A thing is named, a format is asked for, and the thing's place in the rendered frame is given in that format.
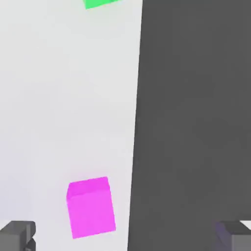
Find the small magenta cube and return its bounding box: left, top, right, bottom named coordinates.
left=66, top=176, right=117, bottom=239

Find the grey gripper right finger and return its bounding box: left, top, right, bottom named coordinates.
left=214, top=220, right=251, bottom=251

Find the small green cube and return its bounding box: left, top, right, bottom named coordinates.
left=83, top=0, right=121, bottom=10

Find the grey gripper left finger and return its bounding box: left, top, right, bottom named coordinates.
left=0, top=220, right=37, bottom=251

